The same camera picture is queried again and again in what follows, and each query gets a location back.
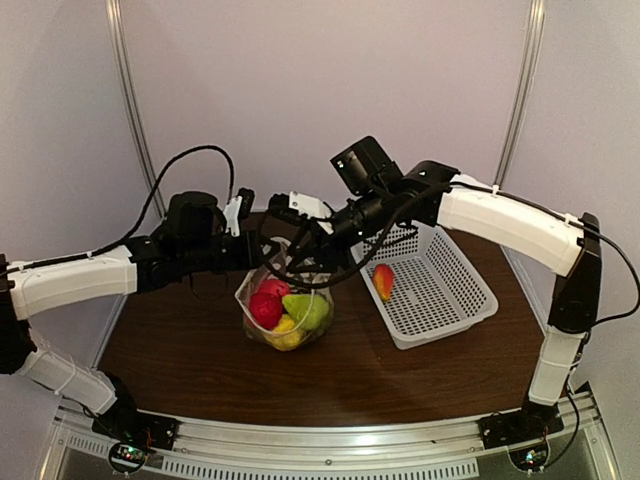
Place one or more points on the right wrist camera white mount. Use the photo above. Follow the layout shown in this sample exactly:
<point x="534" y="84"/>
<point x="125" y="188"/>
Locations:
<point x="296" y="208"/>

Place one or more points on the red fake apple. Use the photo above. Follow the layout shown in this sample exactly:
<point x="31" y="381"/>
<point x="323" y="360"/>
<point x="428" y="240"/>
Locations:
<point x="265" y="304"/>

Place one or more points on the orange red fake mango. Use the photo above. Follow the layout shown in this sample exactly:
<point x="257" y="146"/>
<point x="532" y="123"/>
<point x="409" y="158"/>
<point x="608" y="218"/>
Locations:
<point x="383" y="281"/>

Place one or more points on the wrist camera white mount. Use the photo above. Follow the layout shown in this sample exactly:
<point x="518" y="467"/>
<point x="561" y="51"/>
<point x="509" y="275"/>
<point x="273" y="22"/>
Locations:
<point x="296" y="208"/>
<point x="238" y="209"/>

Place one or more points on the green fake pear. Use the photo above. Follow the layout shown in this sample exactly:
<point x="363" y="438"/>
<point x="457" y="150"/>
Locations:
<point x="309" y="311"/>

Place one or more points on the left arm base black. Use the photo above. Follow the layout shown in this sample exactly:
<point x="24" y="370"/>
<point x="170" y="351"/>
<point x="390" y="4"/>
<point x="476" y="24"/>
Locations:
<point x="124" y="422"/>

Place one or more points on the aluminium frame post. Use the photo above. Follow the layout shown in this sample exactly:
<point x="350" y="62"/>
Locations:
<point x="530" y="56"/>
<point x="115" y="22"/>

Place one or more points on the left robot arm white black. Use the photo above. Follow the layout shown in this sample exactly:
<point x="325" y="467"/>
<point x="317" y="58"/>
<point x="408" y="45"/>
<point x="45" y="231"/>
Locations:
<point x="195" y="236"/>

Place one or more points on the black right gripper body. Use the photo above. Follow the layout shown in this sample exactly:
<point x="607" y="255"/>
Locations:
<point x="314" y="248"/>

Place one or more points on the white perforated plastic basket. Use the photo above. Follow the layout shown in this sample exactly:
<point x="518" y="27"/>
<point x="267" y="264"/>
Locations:
<point x="437" y="292"/>

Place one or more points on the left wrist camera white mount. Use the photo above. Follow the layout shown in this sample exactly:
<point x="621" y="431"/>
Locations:
<point x="238" y="209"/>

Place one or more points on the aluminium frame post left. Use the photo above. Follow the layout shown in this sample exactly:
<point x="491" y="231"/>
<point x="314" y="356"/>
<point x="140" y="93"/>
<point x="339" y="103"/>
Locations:
<point x="115" y="22"/>

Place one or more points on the yellow fake pear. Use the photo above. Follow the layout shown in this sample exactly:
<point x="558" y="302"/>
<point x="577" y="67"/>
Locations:
<point x="285" y="336"/>

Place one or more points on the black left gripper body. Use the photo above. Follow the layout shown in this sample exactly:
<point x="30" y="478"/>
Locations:
<point x="251" y="250"/>

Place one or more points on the aluminium front rail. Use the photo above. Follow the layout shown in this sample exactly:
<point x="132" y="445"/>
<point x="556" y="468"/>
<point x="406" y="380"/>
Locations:
<point x="446" y="449"/>

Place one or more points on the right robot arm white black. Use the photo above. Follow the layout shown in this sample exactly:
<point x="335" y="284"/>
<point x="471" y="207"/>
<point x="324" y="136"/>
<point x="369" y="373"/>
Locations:
<point x="435" y="194"/>

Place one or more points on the aluminium frame post right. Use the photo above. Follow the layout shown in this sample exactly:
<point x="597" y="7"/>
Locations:
<point x="530" y="56"/>

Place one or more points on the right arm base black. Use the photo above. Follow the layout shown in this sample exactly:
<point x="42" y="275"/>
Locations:
<point x="517" y="425"/>

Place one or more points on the clear polka dot zip bag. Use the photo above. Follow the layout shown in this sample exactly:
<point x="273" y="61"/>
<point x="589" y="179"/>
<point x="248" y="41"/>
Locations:
<point x="298" y="284"/>

